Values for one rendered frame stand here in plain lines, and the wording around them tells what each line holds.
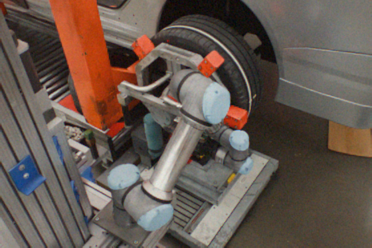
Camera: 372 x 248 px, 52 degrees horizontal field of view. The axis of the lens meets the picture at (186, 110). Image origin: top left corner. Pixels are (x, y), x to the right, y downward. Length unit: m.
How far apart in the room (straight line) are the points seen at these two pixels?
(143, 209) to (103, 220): 0.30
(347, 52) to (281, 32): 0.31
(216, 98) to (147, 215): 0.44
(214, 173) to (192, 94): 1.27
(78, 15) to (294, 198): 1.71
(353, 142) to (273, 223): 0.95
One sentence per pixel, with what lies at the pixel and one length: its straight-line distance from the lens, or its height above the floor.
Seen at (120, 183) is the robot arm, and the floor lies 1.05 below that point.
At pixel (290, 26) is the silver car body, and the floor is 1.20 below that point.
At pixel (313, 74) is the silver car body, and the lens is 1.93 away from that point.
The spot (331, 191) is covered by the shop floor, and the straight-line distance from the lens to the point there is 2.73.
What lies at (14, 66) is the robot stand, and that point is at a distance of 1.08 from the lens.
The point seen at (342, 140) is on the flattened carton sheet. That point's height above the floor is 0.01.
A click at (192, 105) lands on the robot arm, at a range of 1.19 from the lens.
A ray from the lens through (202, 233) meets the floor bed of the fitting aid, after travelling 2.35.
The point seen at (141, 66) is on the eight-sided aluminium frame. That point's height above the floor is 0.98.
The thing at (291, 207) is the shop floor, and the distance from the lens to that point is 2.59.
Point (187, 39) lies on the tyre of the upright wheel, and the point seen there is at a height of 1.16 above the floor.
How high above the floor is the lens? 2.07
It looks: 40 degrees down
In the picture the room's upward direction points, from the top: 4 degrees counter-clockwise
